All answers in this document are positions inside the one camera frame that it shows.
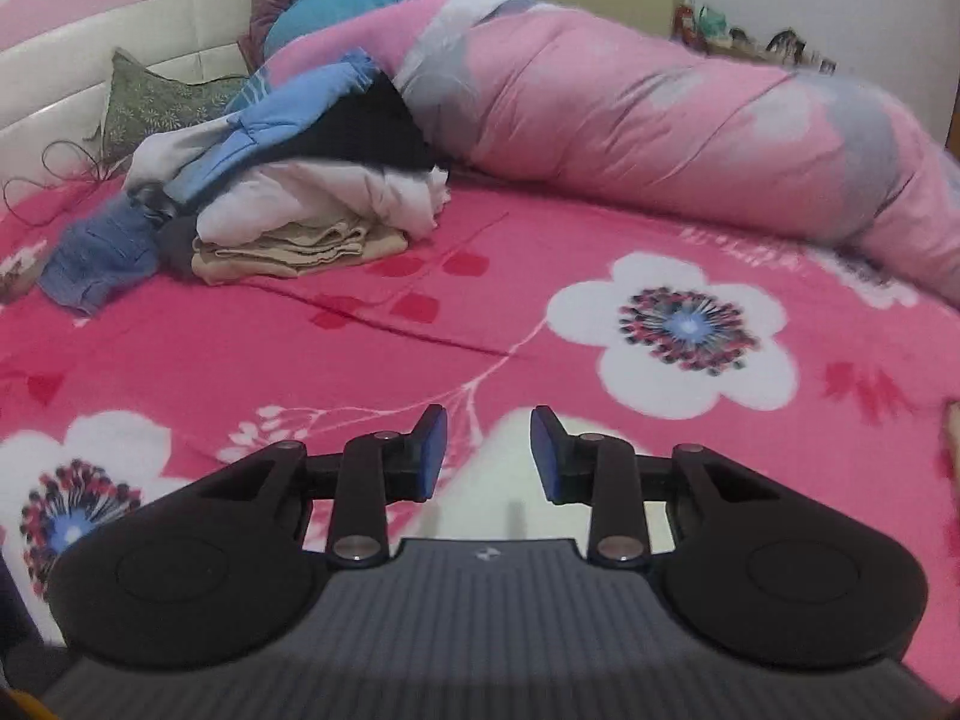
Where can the green patterned pillow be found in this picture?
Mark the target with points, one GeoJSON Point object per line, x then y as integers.
{"type": "Point", "coordinates": [157, 105]}

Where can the pink grey floral duvet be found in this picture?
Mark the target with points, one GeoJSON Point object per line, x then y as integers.
{"type": "Point", "coordinates": [637, 112]}

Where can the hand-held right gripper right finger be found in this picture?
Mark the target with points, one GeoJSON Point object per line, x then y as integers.
{"type": "Point", "coordinates": [546, 457]}

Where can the pink floral bed blanket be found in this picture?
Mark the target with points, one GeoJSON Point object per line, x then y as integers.
{"type": "Point", "coordinates": [300, 360]}

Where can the dark grey garment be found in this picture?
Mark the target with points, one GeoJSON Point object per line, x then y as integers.
{"type": "Point", "coordinates": [176, 247]}

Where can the black garment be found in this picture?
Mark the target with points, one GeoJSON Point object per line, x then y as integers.
{"type": "Point", "coordinates": [367, 127]}

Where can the blue knit garment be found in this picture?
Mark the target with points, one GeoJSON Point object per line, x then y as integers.
{"type": "Point", "coordinates": [97, 255]}

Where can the light blue garment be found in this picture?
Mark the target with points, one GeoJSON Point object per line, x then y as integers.
{"type": "Point", "coordinates": [300, 105]}

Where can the light grey garment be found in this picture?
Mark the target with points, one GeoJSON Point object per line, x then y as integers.
{"type": "Point", "coordinates": [165, 157]}

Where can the beige folded pants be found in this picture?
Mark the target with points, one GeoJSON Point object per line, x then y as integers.
{"type": "Point", "coordinates": [300, 255]}

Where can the white pink bed headboard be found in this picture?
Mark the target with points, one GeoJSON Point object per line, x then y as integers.
{"type": "Point", "coordinates": [75, 52]}

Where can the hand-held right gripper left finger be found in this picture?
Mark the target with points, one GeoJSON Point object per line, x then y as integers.
{"type": "Point", "coordinates": [431, 457]}

